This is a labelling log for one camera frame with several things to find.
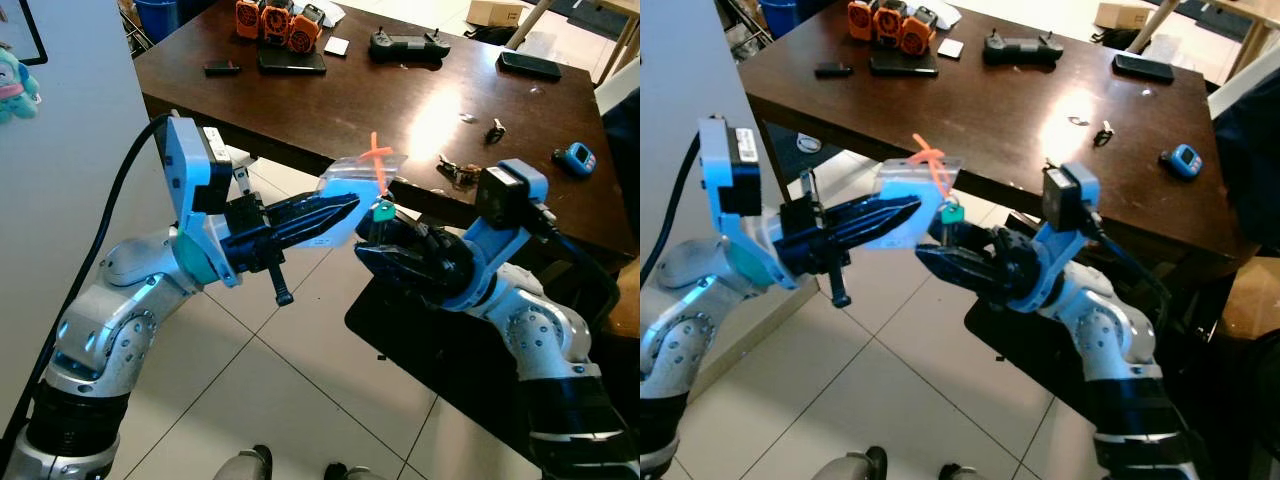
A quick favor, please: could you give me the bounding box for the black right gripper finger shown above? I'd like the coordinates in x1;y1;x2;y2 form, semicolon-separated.
915;246;986;296
358;215;431;251
355;245;421;291
925;220;991;251

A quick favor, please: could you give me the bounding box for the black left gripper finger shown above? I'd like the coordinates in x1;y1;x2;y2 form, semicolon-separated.
268;215;351;251
265;192;362;227
820;195;923;228
825;220;909;253

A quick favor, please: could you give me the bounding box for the clear key tag orange tie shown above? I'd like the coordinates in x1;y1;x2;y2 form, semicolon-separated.
875;133;966;251
315;132;409;248

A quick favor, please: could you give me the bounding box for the brown key bunch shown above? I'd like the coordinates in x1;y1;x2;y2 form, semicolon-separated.
436;153;483;193

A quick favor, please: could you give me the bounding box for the dark brown wooden table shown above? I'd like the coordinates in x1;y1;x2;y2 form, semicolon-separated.
133;0;641;263
742;0;1261;281

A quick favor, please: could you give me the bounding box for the flat black charger tray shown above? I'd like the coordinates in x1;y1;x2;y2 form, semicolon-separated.
869;50;939;78
257;45;328;76

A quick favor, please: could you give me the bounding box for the black handheld controller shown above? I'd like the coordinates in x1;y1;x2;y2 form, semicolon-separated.
982;30;1064;68
369;28;451;66

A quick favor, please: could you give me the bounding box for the dark blue armchair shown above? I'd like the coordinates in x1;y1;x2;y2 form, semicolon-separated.
598;62;641;241
1208;70;1280;226

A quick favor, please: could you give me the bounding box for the black phone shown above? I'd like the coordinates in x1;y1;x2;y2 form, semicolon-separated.
497;50;563;83
1112;53;1176;85

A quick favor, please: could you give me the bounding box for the blue plastic bucket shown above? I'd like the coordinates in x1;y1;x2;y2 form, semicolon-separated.
135;0;181;43
758;0;803;39

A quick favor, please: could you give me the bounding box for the grey left robot foot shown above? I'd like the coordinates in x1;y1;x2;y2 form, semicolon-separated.
212;445;273;480
812;446;888;480

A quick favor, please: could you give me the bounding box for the cardboard box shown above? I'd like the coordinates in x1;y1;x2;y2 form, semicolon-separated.
1094;0;1156;31
466;0;527;29

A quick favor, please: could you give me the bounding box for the teal plush toy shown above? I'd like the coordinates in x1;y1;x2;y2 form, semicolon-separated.
0;42;43;126

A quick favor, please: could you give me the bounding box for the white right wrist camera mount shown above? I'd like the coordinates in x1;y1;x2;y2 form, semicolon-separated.
462;158;551;301
1030;160;1103;301

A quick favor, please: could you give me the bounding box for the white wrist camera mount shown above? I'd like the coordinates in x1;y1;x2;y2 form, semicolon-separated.
162;113;248;291
698;115;801;291
462;158;551;301
1030;160;1103;301

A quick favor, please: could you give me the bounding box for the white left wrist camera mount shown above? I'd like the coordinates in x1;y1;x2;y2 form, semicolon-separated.
162;113;248;291
698;115;801;291

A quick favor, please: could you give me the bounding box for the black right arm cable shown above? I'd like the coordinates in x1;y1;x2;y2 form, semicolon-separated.
1085;205;1176;321
528;200;621;321

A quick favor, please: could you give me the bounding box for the black wall frame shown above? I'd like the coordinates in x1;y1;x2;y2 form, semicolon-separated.
0;0;49;67

